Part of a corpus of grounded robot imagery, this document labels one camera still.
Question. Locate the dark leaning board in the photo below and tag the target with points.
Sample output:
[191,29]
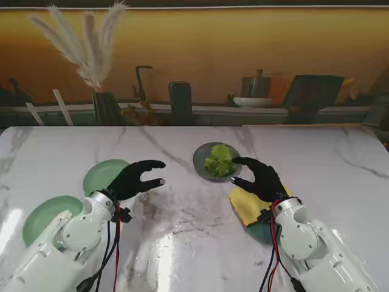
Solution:
[313,91]

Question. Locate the long white stick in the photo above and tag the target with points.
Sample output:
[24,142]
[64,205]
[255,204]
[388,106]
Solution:
[62,106]

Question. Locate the grey round plate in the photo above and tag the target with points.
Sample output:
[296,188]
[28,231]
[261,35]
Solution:
[200,158]

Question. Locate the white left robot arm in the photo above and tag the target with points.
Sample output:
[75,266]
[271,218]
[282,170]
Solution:
[79,228]

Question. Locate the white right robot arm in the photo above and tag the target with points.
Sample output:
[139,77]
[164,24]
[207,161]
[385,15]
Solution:
[304,231]

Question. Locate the short white stick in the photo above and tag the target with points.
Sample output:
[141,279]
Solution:
[35,114]

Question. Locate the light green egg plate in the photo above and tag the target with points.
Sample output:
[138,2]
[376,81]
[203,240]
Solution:
[45,216]

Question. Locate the green lettuce leaf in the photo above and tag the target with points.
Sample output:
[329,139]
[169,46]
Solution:
[217,161]

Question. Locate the dark green ribbed vase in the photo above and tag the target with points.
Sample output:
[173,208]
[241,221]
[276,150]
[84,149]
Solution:
[104,108]

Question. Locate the white pampas grass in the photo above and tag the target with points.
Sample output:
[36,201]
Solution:
[91,45]

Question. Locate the black cylindrical canister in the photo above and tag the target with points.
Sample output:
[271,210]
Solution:
[180,103]

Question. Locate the black kitchen faucet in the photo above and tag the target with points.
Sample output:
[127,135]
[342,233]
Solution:
[139,82]

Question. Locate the yellow plush toy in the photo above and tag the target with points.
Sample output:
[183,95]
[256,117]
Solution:
[143,114]

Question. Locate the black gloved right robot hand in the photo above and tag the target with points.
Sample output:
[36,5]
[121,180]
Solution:
[264,182]

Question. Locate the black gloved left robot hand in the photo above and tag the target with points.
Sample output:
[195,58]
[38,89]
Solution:
[127,182]

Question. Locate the grey lidded pot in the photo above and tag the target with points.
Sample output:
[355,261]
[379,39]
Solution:
[256,86]

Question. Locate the white bowl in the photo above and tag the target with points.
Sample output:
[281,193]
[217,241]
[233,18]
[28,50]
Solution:
[252,102]

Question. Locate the teal round plate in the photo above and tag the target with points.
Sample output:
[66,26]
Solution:
[258,232]

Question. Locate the small dark bottles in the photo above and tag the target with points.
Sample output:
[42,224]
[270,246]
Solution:
[230,100]

